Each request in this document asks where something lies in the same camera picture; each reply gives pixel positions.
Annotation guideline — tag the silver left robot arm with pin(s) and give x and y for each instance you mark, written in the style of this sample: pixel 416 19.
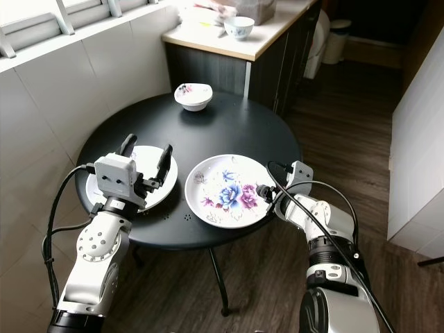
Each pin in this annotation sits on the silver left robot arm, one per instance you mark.
pixel 94 263

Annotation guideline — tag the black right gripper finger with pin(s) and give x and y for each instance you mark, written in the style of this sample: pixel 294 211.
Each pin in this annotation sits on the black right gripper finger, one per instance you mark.
pixel 261 192

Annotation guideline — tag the dark sideboard beige top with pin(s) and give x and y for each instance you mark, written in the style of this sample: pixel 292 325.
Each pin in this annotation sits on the dark sideboard beige top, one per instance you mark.
pixel 205 73

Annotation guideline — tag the black round table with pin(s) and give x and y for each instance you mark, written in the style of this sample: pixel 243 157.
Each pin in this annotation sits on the black round table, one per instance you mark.
pixel 222 125

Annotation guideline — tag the white floral ceramic plate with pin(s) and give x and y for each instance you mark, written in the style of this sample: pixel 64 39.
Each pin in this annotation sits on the white floral ceramic plate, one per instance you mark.
pixel 171 199
pixel 229 198

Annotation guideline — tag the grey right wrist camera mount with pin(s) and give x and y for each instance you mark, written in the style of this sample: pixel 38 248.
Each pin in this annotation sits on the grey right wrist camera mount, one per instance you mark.
pixel 300 177

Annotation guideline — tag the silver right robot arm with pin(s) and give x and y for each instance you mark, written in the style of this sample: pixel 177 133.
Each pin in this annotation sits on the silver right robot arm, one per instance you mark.
pixel 347 312

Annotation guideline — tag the clear plastic storage box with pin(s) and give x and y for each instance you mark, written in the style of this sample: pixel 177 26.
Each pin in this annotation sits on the clear plastic storage box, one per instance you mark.
pixel 246 9

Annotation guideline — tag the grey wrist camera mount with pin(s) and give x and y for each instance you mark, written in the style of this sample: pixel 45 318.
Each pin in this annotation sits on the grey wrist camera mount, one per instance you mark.
pixel 116 179
pixel 300 177

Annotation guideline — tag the black metal furniture leg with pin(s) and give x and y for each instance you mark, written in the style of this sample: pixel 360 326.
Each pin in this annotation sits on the black metal furniture leg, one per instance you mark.
pixel 430 261

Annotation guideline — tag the white window frame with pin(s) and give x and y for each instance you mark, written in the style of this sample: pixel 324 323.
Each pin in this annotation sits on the white window frame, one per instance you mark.
pixel 41 24

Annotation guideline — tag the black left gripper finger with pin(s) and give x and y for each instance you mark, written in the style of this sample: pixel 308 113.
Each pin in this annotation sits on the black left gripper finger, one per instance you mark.
pixel 127 145
pixel 164 163

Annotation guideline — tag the small floral ceramic bowl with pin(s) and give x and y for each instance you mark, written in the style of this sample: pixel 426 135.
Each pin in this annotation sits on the small floral ceramic bowl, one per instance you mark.
pixel 193 97

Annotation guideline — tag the white stacked bags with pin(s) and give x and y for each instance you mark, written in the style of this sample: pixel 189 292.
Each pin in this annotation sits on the white stacked bags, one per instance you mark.
pixel 201 19

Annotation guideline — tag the white plastic bag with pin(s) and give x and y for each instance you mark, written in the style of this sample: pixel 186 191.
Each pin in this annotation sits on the white plastic bag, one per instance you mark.
pixel 317 43

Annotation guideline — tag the blue patterned white bowl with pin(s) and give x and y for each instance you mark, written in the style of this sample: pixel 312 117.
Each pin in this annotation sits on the blue patterned white bowl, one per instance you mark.
pixel 239 28

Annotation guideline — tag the white waste bin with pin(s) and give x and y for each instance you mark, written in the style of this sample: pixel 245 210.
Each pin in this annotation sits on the white waste bin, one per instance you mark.
pixel 338 41

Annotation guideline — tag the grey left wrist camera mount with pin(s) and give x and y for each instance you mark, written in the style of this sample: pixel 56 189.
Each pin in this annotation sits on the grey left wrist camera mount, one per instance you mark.
pixel 116 179

